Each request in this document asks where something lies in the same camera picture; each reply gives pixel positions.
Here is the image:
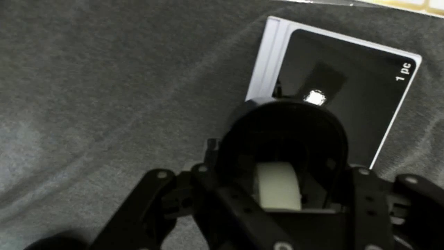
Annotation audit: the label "grey table cloth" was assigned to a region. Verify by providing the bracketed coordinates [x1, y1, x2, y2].
[0, 0, 444, 250]

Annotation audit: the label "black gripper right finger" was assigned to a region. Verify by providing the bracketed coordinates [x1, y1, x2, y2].
[344, 165, 444, 250]

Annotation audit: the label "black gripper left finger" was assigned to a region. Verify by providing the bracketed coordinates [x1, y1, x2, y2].
[89, 162, 297, 250]

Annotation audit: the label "black and white card box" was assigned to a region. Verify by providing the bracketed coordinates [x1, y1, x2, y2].
[244, 13, 423, 170]

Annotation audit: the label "black tape dispenser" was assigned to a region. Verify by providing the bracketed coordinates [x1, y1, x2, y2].
[203, 98, 354, 250]

